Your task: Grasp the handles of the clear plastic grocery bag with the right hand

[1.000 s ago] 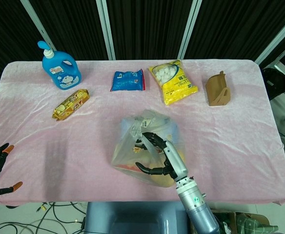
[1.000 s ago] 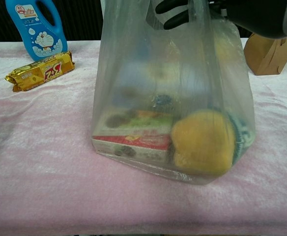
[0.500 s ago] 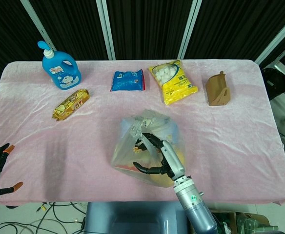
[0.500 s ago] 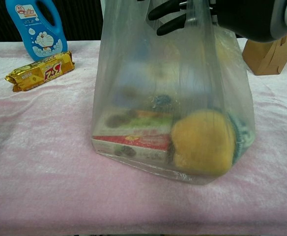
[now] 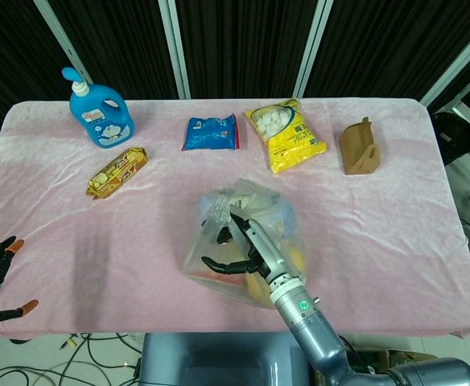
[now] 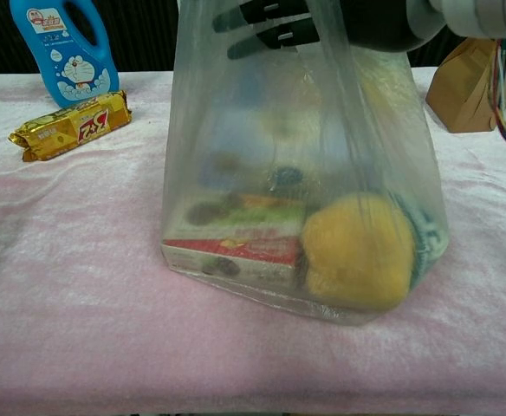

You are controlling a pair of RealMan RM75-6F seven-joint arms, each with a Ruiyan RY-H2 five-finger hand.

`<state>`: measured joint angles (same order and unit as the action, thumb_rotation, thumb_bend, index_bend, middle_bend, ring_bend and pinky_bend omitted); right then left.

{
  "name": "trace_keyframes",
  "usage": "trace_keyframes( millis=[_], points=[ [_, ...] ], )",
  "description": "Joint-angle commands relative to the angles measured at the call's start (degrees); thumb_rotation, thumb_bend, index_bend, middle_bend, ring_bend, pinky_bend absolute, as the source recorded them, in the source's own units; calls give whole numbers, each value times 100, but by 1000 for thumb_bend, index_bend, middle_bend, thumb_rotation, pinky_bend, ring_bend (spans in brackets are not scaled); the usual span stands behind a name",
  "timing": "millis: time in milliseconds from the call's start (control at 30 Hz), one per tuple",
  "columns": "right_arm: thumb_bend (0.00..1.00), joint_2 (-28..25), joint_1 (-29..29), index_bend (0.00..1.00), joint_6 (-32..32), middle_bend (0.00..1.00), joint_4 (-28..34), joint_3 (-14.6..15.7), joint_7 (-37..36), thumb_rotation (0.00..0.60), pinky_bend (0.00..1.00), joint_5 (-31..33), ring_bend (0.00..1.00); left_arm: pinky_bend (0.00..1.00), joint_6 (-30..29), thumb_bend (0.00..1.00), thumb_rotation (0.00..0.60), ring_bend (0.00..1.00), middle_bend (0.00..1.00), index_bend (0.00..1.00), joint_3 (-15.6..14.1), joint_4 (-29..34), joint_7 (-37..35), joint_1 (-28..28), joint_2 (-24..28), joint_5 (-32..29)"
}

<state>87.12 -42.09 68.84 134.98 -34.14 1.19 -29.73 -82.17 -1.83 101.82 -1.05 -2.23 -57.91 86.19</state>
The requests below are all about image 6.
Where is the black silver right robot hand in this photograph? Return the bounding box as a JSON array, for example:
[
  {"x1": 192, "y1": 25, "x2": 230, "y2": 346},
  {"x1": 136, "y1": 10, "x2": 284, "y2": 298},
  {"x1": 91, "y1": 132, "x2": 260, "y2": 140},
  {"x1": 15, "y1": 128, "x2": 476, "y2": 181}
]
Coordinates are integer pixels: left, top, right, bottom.
[{"x1": 211, "y1": 0, "x2": 449, "y2": 61}]

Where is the clear plastic bag with groceries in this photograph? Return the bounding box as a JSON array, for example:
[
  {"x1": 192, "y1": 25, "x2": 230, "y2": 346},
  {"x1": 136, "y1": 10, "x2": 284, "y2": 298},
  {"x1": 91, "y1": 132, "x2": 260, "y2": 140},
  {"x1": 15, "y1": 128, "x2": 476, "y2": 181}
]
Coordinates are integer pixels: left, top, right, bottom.
[{"x1": 160, "y1": 0, "x2": 448, "y2": 327}]

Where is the brown folded paper box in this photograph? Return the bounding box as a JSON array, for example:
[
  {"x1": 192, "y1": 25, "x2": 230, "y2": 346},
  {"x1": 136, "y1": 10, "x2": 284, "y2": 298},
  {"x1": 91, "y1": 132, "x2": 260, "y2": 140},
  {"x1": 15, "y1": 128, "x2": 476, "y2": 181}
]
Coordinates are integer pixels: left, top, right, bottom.
[{"x1": 425, "y1": 36, "x2": 506, "y2": 134}]

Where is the yellow plush fruit toy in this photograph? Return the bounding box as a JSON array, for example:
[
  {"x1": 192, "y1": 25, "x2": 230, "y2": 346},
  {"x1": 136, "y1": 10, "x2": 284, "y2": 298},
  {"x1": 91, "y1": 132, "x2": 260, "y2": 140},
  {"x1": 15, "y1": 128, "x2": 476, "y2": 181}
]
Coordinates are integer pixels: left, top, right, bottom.
[{"x1": 300, "y1": 193, "x2": 417, "y2": 311}]

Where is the red white cardboard food box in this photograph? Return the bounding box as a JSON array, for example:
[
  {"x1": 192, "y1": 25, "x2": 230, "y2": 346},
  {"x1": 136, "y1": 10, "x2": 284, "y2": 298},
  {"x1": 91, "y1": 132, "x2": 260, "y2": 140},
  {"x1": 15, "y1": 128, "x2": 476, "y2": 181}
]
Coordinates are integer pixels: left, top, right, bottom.
[{"x1": 161, "y1": 194, "x2": 307, "y2": 290}]

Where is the blue pump detergent bottle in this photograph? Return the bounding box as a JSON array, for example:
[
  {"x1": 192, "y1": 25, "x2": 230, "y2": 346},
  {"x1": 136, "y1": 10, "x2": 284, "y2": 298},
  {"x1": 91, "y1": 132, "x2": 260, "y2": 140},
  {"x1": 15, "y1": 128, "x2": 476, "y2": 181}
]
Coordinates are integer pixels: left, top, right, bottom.
[{"x1": 9, "y1": 0, "x2": 120, "y2": 109}]

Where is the gold biscuit pack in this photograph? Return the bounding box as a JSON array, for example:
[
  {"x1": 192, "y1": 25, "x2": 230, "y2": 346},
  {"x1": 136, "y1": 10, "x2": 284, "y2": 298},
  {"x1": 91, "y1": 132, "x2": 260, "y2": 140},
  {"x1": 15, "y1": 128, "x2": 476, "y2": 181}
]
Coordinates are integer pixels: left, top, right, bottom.
[{"x1": 8, "y1": 89, "x2": 133, "y2": 163}]

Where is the pink plush table cloth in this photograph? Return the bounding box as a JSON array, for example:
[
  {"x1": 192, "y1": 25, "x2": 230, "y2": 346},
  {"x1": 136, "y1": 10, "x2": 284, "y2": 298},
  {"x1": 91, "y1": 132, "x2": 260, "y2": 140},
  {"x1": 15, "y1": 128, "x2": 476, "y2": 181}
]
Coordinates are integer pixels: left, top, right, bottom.
[{"x1": 0, "y1": 71, "x2": 506, "y2": 416}]

